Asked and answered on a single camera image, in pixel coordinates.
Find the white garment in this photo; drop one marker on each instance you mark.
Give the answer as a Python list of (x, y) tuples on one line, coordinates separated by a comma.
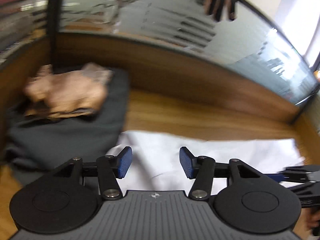
[(156, 166)]

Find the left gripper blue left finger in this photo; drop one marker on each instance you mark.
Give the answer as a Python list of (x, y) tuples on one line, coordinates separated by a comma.
[(123, 162)]

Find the black vertical pole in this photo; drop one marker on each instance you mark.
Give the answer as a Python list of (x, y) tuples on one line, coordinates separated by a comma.
[(55, 26)]

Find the glass partition with stripes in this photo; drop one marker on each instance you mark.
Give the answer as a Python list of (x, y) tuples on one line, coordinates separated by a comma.
[(252, 45)]

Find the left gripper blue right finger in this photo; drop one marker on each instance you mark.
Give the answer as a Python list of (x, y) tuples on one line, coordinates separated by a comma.
[(189, 163)]

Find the brown crumpled garment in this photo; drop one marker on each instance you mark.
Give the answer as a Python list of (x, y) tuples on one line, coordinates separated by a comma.
[(70, 94)]

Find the dark grey folded garment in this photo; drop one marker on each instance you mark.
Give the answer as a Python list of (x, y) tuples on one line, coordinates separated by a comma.
[(43, 144)]

